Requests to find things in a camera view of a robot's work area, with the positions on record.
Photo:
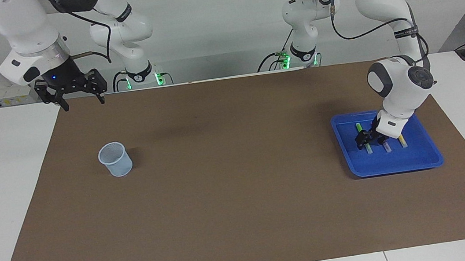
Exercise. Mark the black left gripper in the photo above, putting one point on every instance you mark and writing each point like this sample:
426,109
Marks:
378,129

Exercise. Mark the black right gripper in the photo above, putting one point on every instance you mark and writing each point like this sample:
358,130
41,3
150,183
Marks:
64,78

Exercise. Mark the green marker pen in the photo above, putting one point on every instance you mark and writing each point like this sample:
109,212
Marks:
369,149

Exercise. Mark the purple marker pen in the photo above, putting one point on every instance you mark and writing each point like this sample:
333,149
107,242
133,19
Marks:
387,147

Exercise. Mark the yellow marker pen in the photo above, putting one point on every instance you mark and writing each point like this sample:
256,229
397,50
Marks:
403,141

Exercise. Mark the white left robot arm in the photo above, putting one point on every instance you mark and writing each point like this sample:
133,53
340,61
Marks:
395,79

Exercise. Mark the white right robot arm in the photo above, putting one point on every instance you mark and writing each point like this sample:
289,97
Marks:
25,31

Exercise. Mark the blue plastic tray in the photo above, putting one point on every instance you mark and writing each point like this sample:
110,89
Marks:
378,163

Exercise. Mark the pale blue mesh pen cup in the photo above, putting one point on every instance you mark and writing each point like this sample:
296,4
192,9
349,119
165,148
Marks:
118,164

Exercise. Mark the brown table mat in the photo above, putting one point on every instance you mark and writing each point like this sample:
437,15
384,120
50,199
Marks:
240,191

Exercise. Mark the white wall socket box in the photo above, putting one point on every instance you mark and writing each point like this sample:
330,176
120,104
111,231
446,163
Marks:
15,95

